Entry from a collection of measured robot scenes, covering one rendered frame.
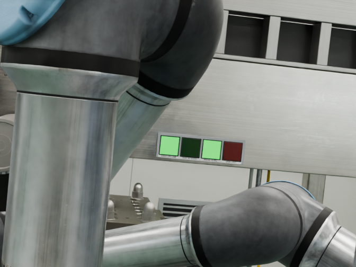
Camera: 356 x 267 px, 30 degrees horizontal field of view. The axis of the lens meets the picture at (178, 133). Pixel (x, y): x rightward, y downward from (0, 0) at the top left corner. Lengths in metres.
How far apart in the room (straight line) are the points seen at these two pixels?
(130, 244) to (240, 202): 0.18
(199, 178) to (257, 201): 3.30
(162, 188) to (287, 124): 2.39
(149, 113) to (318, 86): 1.29
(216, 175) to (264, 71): 2.43
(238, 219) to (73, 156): 0.46
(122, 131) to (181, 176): 3.55
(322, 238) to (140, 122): 0.44
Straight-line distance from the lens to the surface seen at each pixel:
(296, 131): 1.93
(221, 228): 0.95
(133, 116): 0.69
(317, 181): 2.14
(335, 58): 2.05
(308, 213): 1.05
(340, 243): 1.05
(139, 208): 1.69
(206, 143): 1.86
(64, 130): 0.53
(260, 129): 1.90
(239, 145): 1.88
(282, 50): 2.00
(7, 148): 1.52
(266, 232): 0.96
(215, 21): 0.61
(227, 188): 4.31
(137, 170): 4.21
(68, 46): 0.52
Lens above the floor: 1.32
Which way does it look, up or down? 3 degrees down
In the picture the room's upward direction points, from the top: 6 degrees clockwise
